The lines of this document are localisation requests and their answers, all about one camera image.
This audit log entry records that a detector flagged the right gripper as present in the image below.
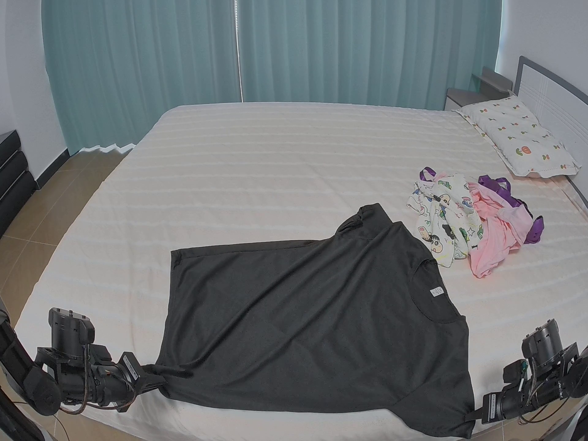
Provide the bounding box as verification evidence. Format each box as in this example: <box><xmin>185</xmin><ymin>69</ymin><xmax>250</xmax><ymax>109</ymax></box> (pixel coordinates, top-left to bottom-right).
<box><xmin>463</xmin><ymin>383</ymin><xmax>529</xmax><ymax>428</ymax></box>

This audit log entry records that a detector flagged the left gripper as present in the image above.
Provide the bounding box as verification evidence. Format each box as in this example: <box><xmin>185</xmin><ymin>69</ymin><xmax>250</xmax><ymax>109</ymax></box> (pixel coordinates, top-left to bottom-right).
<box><xmin>88</xmin><ymin>351</ymin><xmax>169</xmax><ymax>413</ymax></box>

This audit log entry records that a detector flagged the black T-shirt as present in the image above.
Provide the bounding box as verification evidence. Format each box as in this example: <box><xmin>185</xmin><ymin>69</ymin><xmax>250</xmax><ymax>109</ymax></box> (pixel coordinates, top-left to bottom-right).
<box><xmin>154</xmin><ymin>202</ymin><xmax>477</xmax><ymax>436</ymax></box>

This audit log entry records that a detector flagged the bed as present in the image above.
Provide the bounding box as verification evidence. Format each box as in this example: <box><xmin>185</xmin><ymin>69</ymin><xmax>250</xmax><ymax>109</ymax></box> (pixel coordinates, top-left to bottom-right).
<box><xmin>13</xmin><ymin>55</ymin><xmax>588</xmax><ymax>441</ymax></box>

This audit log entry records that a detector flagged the pink and purple garment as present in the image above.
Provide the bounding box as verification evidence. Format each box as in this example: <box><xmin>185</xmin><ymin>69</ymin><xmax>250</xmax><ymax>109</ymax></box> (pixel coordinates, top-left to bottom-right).
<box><xmin>419</xmin><ymin>167</ymin><xmax>545</xmax><ymax>279</ymax></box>

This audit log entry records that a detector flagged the white printed pyjama top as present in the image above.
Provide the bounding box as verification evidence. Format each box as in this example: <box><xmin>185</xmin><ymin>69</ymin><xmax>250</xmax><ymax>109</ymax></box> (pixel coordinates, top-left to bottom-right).
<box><xmin>406</xmin><ymin>173</ymin><xmax>486</xmax><ymax>268</ymax></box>

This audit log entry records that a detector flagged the black chest of drawers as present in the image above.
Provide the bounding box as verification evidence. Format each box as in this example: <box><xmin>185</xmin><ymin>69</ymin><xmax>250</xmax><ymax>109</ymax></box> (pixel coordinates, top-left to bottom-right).
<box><xmin>0</xmin><ymin>130</ymin><xmax>36</xmax><ymax>239</ymax></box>

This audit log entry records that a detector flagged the white printed pillow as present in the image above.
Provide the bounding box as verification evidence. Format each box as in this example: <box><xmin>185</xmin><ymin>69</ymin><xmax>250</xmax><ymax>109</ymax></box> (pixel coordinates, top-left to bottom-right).
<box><xmin>452</xmin><ymin>96</ymin><xmax>582</xmax><ymax>179</ymax></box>

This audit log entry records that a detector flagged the blue-green curtain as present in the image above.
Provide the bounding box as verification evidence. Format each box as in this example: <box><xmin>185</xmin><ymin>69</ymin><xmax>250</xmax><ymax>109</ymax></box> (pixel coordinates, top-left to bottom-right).
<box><xmin>41</xmin><ymin>0</ymin><xmax>243</xmax><ymax>156</ymax></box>
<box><xmin>236</xmin><ymin>0</ymin><xmax>505</xmax><ymax>110</ymax></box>

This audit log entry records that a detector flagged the grey bedside table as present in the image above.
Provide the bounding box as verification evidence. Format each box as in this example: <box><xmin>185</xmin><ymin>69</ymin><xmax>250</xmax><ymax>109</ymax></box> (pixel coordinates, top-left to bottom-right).
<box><xmin>445</xmin><ymin>66</ymin><xmax>514</xmax><ymax>112</ymax></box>

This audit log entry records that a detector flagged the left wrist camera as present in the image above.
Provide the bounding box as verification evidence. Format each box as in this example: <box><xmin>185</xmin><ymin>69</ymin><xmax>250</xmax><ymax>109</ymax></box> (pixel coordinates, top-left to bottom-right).
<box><xmin>49</xmin><ymin>307</ymin><xmax>96</xmax><ymax>358</ymax></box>

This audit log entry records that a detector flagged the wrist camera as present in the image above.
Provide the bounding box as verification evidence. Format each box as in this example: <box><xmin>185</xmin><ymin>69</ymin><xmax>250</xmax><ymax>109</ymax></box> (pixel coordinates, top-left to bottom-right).
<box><xmin>502</xmin><ymin>321</ymin><xmax>565</xmax><ymax>385</ymax></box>
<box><xmin>49</xmin><ymin>307</ymin><xmax>96</xmax><ymax>358</ymax></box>

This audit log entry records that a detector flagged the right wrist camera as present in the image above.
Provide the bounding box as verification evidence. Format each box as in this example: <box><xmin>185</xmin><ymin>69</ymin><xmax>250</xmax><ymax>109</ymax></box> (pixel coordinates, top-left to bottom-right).
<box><xmin>502</xmin><ymin>321</ymin><xmax>565</xmax><ymax>385</ymax></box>

